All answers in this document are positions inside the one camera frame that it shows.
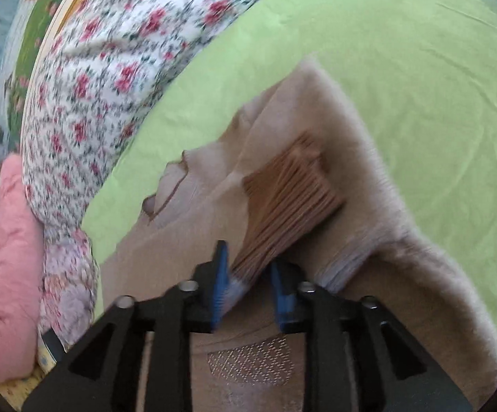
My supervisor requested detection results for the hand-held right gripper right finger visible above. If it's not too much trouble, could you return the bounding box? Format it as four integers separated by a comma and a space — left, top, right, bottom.
270, 260, 474, 412

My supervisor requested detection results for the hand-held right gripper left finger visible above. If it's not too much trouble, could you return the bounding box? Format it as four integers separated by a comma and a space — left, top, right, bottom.
19, 240, 232, 412

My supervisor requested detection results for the beige knitted sweater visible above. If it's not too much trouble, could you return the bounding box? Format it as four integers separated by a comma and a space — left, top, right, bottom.
81, 58, 497, 412

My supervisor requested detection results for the pastel floral ruffled pillow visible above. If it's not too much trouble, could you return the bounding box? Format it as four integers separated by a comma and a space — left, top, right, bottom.
38, 219, 101, 348

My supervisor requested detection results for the small dark flat object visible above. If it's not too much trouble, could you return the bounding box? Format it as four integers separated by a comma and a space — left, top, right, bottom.
38, 328, 67, 367

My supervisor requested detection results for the pink pillow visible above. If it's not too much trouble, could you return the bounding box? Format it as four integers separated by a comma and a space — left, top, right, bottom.
0, 154, 47, 385

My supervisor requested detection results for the yellow printed cloth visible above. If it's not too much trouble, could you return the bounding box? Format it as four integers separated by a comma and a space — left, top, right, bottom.
0, 352, 56, 412

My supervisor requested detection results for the white red-flowered duvet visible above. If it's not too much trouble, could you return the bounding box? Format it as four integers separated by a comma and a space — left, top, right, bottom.
19, 0, 313, 234

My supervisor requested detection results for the light green bedsheet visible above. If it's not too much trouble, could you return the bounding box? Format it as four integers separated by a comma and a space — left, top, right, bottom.
81, 0, 497, 353

